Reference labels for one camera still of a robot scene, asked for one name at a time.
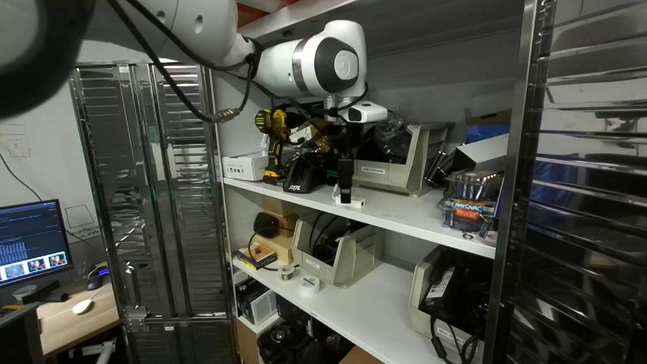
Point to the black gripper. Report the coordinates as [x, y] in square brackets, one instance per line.
[343, 143]

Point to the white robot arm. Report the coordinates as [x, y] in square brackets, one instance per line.
[316, 63]

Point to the black battery charger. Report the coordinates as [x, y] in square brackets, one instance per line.
[303, 177]

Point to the grey labelled storage bin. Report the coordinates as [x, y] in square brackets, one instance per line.
[390, 174]

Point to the grey open-front storage bin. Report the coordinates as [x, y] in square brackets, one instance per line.
[349, 260]

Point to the black pouch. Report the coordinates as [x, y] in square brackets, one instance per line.
[264, 225]

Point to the large brown cardboard box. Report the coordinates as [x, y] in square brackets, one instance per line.
[283, 246]

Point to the black device beside bin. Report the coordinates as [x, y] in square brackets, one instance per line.
[436, 168]

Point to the white product box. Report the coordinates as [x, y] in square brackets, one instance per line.
[243, 167]

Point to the white tape roll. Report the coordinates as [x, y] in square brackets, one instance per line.
[310, 283]
[288, 271]

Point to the yellow orange booklet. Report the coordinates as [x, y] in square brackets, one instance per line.
[252, 261]

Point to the white metal shelf unit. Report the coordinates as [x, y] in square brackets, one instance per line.
[376, 310]

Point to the small white printed box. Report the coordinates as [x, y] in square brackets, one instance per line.
[485, 153]

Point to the white storage box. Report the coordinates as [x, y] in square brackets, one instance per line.
[261, 306]

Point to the black bag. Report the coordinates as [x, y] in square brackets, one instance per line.
[296, 336]

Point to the white computer mouse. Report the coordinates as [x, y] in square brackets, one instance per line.
[81, 306]

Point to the wooden desk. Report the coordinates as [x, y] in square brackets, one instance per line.
[67, 326]

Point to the computer monitor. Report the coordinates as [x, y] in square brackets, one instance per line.
[31, 244]

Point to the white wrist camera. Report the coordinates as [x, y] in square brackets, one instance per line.
[365, 112]

